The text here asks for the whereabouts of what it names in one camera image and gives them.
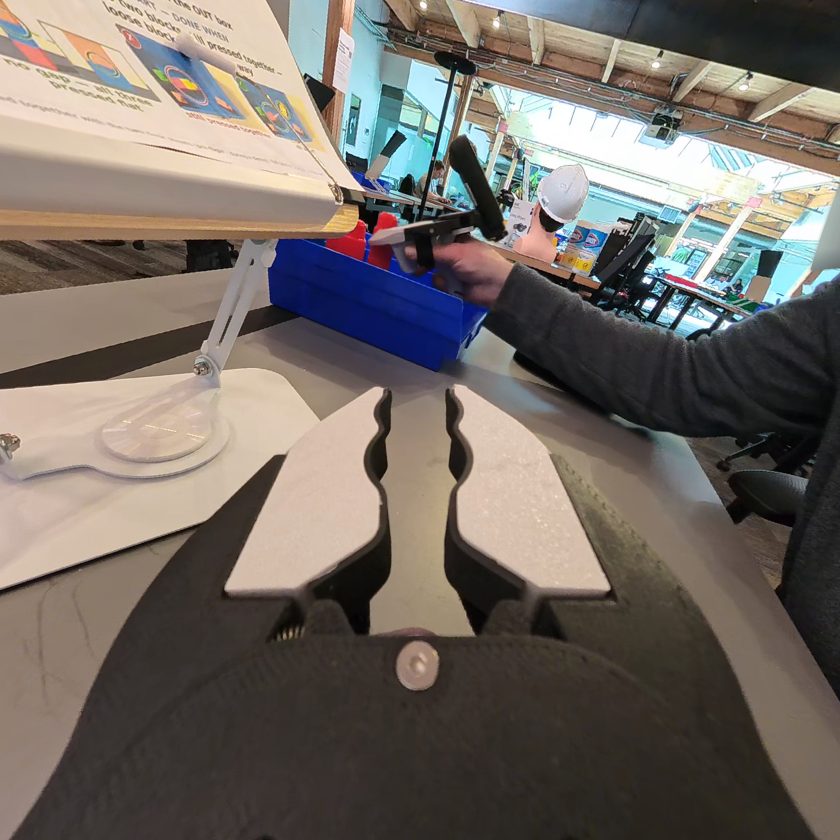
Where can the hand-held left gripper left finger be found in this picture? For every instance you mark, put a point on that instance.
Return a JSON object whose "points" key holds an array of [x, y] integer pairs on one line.
{"points": [[308, 518]]}

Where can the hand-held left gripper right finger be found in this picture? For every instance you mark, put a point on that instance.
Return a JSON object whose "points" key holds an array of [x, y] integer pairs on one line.
{"points": [[525, 518]]}

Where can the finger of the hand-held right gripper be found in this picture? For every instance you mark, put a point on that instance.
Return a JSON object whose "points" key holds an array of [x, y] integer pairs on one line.
{"points": [[394, 237]]}

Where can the blue plastic bin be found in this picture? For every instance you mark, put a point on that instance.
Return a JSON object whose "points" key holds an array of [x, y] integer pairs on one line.
{"points": [[367, 182], [367, 308]]}

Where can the person's right forearm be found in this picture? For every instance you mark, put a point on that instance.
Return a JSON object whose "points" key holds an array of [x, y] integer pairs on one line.
{"points": [[656, 367]]}

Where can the grey desk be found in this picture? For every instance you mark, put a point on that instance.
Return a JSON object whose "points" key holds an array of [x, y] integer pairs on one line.
{"points": [[656, 472]]}

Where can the person's right hand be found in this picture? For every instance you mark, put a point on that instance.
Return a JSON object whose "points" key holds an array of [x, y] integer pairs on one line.
{"points": [[476, 269]]}

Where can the long wooden work table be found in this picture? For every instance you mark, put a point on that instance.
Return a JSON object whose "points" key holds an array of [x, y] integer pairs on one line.
{"points": [[400, 197], [695, 289]]}

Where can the white product box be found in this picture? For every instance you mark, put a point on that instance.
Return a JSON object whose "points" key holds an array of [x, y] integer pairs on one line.
{"points": [[520, 223]]}

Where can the mannequin head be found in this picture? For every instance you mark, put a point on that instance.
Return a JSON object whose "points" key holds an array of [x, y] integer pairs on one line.
{"points": [[535, 243]]}

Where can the white hard hat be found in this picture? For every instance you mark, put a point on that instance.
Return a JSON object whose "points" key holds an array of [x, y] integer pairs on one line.
{"points": [[564, 193]]}

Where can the wipes canister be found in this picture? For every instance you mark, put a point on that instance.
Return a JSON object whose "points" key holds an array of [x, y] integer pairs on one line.
{"points": [[590, 246], [569, 246]]}

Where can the black floor lamp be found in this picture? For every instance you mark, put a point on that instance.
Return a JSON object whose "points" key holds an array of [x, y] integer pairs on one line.
{"points": [[455, 62]]}

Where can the black office chair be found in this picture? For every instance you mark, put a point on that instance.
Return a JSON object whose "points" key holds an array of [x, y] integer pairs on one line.
{"points": [[617, 256]]}

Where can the white adjustable stand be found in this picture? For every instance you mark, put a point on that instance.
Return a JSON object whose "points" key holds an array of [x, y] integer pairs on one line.
{"points": [[229, 315]]}

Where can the white paper notice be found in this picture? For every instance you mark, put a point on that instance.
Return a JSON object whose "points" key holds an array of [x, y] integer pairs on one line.
{"points": [[343, 62]]}

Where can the ceiling projector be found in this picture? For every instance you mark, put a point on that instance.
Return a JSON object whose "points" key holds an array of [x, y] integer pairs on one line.
{"points": [[659, 128]]}

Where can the wooden document holder board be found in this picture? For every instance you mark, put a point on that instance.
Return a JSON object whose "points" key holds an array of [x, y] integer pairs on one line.
{"points": [[164, 226]]}

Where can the black chair armrest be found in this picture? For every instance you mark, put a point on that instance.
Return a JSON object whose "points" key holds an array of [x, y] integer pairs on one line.
{"points": [[768, 492]]}

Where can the printed instruction sheet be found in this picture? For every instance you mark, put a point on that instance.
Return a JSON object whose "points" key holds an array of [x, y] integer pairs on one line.
{"points": [[65, 118]]}

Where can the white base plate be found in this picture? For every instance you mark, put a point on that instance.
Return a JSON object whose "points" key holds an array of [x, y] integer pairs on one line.
{"points": [[262, 407]]}

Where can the wooden support post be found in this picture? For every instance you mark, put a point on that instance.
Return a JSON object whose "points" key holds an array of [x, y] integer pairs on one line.
{"points": [[338, 13]]}

